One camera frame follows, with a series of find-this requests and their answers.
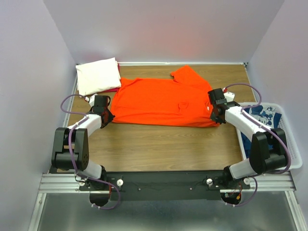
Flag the orange t shirt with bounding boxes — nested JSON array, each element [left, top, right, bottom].
[[111, 65, 218, 128]]

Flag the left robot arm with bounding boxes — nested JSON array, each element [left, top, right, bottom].
[[51, 94, 115, 190]]

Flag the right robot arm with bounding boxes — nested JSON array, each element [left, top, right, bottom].
[[208, 89, 291, 189]]

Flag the folded white t shirt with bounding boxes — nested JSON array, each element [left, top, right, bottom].
[[76, 58, 121, 95]]

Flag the folded red t shirt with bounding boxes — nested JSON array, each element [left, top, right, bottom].
[[102, 61, 121, 93]]

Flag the navy patterned t shirt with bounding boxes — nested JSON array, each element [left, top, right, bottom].
[[240, 105, 282, 158]]

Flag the white plastic basket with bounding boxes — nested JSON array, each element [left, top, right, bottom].
[[236, 103, 303, 169]]

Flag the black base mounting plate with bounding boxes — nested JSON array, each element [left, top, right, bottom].
[[79, 170, 250, 207]]

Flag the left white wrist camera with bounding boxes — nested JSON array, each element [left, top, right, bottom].
[[84, 94, 97, 107]]

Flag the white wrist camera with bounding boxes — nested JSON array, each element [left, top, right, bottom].
[[222, 88, 235, 103], [84, 94, 97, 107]]

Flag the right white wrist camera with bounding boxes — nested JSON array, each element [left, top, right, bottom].
[[222, 88, 235, 103]]

